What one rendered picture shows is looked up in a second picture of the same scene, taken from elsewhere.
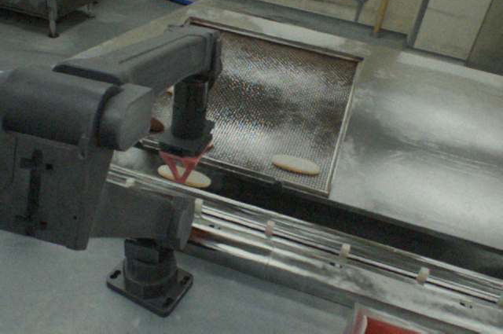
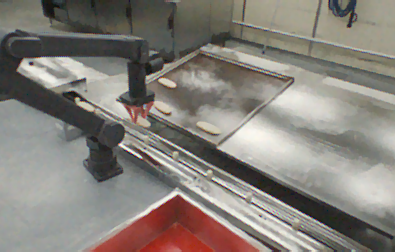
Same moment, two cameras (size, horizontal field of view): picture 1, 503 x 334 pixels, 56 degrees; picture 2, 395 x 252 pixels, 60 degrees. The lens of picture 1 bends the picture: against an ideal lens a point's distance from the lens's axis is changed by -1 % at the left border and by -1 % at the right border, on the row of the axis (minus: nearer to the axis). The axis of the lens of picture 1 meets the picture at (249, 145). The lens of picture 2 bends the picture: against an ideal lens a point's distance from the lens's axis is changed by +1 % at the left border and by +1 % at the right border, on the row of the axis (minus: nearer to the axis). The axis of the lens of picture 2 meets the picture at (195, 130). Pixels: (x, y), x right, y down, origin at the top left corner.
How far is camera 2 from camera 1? 55 cm
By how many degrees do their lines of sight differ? 24
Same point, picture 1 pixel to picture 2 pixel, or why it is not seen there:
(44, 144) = not seen: outside the picture
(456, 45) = not seen: outside the picture
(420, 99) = (320, 105)
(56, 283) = (63, 158)
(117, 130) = (9, 46)
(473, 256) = (306, 203)
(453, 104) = (344, 111)
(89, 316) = (67, 173)
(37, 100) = not seen: outside the picture
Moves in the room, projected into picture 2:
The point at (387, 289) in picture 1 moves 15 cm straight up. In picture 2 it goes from (217, 196) to (221, 150)
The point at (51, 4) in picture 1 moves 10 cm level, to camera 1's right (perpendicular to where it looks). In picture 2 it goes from (176, 53) to (183, 54)
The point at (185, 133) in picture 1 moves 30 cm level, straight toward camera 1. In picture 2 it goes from (132, 93) to (69, 141)
